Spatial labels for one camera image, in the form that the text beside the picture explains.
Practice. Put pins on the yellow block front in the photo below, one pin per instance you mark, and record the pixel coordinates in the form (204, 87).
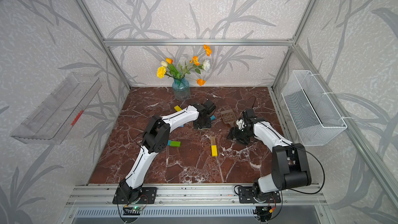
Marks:
(214, 151)

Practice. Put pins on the yellow block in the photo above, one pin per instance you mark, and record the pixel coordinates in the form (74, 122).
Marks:
(177, 108)
(214, 151)

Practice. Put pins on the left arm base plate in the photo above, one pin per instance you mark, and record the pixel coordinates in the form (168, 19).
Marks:
(143, 195)

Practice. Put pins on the blue glass vase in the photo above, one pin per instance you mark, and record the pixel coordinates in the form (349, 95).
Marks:
(181, 89)

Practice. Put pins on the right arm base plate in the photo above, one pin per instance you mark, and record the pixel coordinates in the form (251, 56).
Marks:
(247, 195)

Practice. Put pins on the circuit board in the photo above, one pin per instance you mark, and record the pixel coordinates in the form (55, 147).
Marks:
(263, 211)
(133, 210)

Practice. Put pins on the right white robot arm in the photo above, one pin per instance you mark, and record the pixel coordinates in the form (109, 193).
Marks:
(289, 168)

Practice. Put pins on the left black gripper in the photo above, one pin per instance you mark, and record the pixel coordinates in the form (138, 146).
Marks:
(209, 125)

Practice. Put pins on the tan wooden block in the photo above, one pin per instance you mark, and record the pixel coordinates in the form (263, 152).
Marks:
(213, 141)

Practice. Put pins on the artificial flower bouquet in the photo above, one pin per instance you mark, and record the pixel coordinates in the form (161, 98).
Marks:
(178, 72)

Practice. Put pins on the green block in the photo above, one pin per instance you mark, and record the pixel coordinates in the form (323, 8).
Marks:
(175, 144)

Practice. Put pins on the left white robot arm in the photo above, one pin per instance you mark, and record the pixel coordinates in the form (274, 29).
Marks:
(156, 137)

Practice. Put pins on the clear plastic wall shelf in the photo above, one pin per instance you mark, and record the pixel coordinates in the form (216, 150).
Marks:
(51, 122)

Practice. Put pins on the white wire mesh basket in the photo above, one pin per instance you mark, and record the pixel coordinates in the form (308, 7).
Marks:
(315, 117)

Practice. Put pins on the yellow block near vase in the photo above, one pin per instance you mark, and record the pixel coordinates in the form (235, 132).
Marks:
(177, 108)

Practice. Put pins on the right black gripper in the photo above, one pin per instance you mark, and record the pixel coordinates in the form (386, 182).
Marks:
(233, 133)

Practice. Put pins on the left circuit board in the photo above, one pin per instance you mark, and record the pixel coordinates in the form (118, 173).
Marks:
(133, 210)

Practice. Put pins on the right circuit board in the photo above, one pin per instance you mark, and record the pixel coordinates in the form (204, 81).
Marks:
(263, 211)

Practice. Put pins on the brown slotted wooden tray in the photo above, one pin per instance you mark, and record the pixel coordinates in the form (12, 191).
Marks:
(228, 117)

